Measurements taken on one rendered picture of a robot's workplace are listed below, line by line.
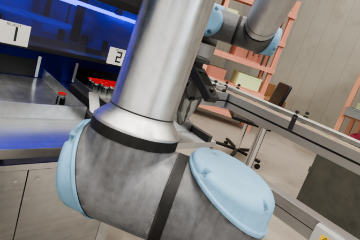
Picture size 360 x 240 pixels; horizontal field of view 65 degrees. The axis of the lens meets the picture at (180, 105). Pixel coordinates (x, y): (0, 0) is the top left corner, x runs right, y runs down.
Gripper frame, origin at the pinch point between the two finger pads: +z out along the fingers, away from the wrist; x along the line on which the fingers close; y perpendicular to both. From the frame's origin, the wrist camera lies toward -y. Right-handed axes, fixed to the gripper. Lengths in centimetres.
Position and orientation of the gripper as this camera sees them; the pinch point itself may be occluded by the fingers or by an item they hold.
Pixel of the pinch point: (182, 121)
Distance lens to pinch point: 86.2
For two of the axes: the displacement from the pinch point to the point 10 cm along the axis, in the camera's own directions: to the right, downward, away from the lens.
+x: -7.0, -0.7, -7.1
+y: -6.4, -3.7, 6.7
